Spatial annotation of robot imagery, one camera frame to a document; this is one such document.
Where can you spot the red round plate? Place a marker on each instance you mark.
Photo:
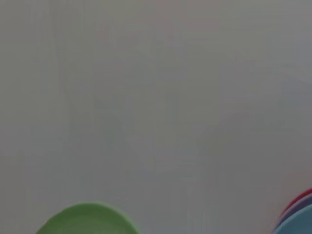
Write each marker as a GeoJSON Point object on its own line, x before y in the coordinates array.
{"type": "Point", "coordinates": [296, 198]}

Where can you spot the green round plate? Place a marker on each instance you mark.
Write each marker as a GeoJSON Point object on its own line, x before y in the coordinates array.
{"type": "Point", "coordinates": [87, 219]}

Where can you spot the light blue round plate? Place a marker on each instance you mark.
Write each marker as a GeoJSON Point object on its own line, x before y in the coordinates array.
{"type": "Point", "coordinates": [298, 224]}

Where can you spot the purple round plate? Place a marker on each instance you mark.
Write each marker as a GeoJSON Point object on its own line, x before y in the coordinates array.
{"type": "Point", "coordinates": [296, 210]}

